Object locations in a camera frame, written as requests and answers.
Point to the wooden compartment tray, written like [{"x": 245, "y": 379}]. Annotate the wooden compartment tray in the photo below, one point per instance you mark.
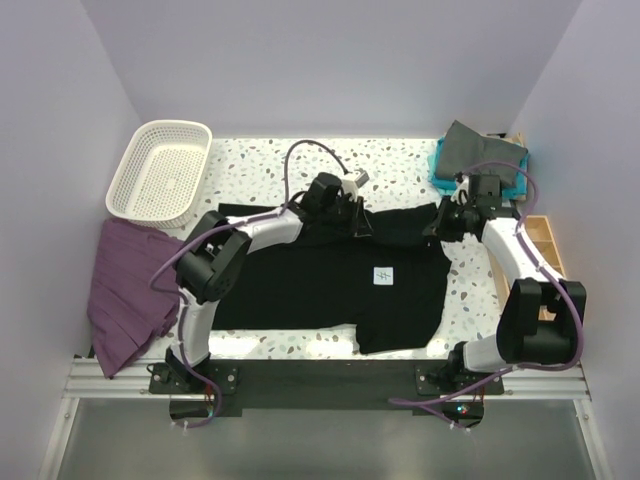
[{"x": 539, "y": 231}]

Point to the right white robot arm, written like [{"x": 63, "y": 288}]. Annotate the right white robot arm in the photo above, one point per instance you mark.
[{"x": 541, "y": 324}]

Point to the purple cloth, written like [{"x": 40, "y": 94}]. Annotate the purple cloth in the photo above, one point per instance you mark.
[{"x": 126, "y": 315}]

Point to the black t shirt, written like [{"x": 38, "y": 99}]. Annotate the black t shirt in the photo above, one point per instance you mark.
[{"x": 390, "y": 285}]

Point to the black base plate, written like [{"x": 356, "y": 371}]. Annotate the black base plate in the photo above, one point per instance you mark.
[{"x": 300, "y": 385}]

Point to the white plastic basket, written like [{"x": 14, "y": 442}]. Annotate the white plastic basket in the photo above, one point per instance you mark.
[{"x": 161, "y": 174}]

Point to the aluminium rail frame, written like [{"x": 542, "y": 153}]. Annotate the aluminium rail frame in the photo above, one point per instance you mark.
[{"x": 86, "y": 381}]

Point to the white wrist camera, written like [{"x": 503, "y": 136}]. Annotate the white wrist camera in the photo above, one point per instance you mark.
[
  {"x": 352, "y": 182},
  {"x": 461, "y": 194}
]

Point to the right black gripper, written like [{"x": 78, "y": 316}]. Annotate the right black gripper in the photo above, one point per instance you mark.
[{"x": 459, "y": 205}]

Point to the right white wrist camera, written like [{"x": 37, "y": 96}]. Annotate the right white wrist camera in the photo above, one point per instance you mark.
[{"x": 461, "y": 194}]

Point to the grey folded t shirt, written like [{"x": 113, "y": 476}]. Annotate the grey folded t shirt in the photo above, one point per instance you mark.
[{"x": 462, "y": 147}]

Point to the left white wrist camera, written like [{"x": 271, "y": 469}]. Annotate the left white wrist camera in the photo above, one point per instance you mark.
[{"x": 352, "y": 182}]

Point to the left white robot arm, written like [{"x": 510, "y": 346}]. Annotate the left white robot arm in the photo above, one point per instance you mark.
[{"x": 210, "y": 262}]

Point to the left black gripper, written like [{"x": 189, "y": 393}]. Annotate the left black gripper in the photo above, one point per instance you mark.
[{"x": 357, "y": 223}]

